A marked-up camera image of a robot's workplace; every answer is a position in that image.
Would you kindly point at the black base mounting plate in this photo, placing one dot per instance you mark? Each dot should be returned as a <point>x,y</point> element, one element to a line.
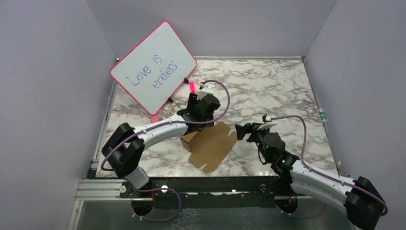
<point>213,192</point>

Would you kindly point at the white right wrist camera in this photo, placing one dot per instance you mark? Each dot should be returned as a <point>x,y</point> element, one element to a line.
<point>269,121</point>

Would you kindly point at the pink-framed whiteboard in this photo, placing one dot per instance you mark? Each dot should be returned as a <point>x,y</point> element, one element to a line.
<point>155,68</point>

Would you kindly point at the pink marker pen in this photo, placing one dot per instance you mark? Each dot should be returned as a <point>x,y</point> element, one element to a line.
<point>192,87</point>

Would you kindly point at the aluminium frame rail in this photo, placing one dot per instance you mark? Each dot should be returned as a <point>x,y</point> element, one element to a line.
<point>98,206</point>

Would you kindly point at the green white glue stick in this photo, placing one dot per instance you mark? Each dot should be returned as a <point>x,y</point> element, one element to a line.
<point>322,115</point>

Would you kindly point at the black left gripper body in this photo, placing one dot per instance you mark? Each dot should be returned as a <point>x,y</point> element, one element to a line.
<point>193,101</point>

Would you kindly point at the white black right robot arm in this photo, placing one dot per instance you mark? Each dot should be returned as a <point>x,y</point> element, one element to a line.
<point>358,198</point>

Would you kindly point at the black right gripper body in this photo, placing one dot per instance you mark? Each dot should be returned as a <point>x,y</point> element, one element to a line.
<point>258,136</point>

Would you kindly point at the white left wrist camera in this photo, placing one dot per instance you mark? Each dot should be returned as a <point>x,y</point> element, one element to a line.
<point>205,89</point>

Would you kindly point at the pink grey whiteboard eraser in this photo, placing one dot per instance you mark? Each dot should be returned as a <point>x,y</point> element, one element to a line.
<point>155,118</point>

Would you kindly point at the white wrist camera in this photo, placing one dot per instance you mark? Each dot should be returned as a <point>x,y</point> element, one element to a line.
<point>205,89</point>
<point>269,121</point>

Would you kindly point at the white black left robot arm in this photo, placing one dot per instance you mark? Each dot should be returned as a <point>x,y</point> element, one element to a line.
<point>123,150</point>

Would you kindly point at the brown cardboard box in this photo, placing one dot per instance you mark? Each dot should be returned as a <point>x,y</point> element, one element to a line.
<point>209,146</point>

